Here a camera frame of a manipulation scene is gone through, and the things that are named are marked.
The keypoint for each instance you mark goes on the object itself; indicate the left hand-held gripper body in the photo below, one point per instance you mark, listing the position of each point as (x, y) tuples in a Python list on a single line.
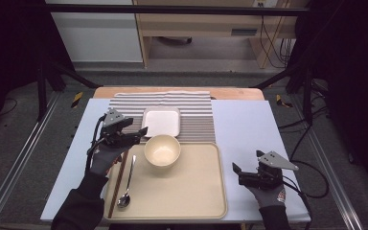
[(113, 134)]

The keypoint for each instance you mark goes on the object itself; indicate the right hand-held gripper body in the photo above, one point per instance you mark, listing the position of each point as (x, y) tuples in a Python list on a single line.
[(273, 160)]

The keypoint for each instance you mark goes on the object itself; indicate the white square plate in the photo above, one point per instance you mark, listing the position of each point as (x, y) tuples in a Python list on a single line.
[(161, 123)]

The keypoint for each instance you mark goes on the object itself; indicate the beige bowl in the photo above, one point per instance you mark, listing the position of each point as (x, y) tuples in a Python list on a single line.
[(162, 150)]

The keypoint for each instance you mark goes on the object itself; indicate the beige plastic tray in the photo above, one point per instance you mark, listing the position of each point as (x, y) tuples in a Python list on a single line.
[(179, 191)]

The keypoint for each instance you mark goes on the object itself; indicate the metal spoon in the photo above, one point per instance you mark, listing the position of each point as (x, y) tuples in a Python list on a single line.
[(123, 200)]

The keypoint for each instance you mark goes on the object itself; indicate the person's left hand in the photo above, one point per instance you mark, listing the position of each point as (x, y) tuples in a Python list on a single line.
[(107, 159)]

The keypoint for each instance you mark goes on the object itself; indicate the person's right hand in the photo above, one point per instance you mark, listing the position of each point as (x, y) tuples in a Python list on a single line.
[(270, 197)]

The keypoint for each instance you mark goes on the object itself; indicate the yellow black tape piece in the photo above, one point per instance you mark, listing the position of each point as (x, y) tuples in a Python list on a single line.
[(281, 101), (77, 99)]

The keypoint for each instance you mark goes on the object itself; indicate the striped placemat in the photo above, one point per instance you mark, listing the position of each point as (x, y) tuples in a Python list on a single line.
[(191, 105)]

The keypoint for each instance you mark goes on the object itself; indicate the wooden table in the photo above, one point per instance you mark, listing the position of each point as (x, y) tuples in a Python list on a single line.
[(236, 93)]

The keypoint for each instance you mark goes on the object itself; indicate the black metal stand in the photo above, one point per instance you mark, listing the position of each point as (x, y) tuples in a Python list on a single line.
[(307, 96), (41, 89)]

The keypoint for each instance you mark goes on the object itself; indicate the white cabinet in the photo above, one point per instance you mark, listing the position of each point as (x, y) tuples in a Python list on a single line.
[(96, 38)]

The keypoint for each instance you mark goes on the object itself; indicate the black curtain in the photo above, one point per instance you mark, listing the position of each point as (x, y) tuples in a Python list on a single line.
[(9, 48), (357, 80)]

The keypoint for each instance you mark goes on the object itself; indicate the black horizontal bar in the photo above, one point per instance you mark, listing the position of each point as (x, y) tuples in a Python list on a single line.
[(172, 9)]

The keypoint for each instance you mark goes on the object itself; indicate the wooden desk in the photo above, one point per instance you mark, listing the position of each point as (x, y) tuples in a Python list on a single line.
[(198, 22)]

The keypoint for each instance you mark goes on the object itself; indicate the grey label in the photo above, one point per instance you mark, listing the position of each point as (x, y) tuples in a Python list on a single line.
[(244, 32)]

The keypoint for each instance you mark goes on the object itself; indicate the aluminium rail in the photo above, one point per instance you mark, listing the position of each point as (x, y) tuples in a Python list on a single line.
[(28, 143), (341, 191)]

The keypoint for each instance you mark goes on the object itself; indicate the wall socket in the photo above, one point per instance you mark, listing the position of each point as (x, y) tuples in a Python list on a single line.
[(265, 3)]

